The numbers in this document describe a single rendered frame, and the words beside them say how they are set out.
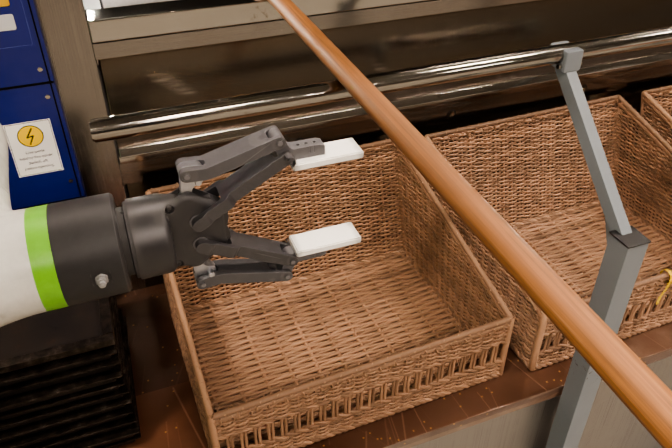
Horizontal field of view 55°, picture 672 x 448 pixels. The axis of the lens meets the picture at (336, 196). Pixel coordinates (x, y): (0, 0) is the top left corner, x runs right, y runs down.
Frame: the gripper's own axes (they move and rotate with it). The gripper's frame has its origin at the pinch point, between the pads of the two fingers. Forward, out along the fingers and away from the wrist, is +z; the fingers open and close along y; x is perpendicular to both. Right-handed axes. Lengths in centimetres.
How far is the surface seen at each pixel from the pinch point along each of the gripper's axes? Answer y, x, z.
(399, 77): 1.8, -27.2, 20.0
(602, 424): 81, -10, 64
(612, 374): -0.4, 28.3, 10.2
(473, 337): 47, -15, 31
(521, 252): -1.3, 15.4, 11.1
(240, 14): 3, -64, 6
